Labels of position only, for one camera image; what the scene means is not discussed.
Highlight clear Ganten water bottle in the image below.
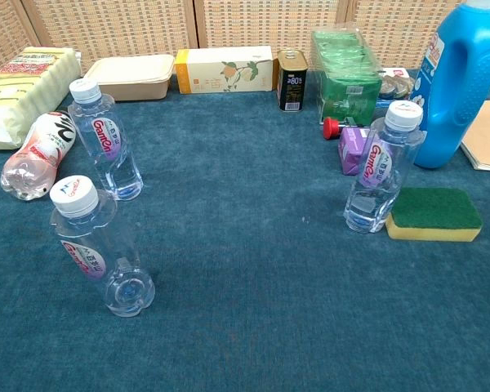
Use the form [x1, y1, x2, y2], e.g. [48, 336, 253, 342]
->
[67, 78, 144, 202]
[48, 176, 156, 319]
[342, 100, 428, 234]

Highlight red round cap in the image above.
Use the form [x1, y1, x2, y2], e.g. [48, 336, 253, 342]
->
[323, 117, 344, 141]

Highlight teal tablecloth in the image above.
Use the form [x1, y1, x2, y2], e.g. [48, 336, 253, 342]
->
[0, 67, 490, 392]

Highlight small purple carton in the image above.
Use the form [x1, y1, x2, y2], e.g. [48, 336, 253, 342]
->
[337, 126, 372, 176]

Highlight gold black tin can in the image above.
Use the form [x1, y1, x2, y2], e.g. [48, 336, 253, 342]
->
[277, 49, 310, 113]

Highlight white yellow tea box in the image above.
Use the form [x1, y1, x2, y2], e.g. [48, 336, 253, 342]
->
[174, 46, 279, 95]

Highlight clear box green packets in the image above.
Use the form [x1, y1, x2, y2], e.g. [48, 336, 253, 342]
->
[311, 28, 383, 126]

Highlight beige lidded food container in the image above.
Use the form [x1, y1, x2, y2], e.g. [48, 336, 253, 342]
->
[82, 54, 176, 102]

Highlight round foil snack cups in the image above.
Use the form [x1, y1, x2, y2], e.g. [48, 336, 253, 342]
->
[377, 77, 414, 101]

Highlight green yellow scrub sponge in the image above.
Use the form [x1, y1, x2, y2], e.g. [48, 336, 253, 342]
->
[385, 187, 483, 243]

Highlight white red small packet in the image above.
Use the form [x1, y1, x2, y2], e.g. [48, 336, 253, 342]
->
[381, 67, 412, 82]

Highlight woven wooden folding screen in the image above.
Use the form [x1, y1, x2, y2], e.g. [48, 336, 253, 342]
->
[0, 0, 490, 78]

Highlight blue detergent jug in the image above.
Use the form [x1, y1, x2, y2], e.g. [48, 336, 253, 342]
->
[409, 0, 490, 170]

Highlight pink drink bottle black print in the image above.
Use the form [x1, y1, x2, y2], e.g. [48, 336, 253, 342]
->
[0, 110, 78, 201]

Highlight pale yellow sponge cloth pack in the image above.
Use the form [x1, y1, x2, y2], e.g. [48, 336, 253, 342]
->
[0, 46, 82, 151]

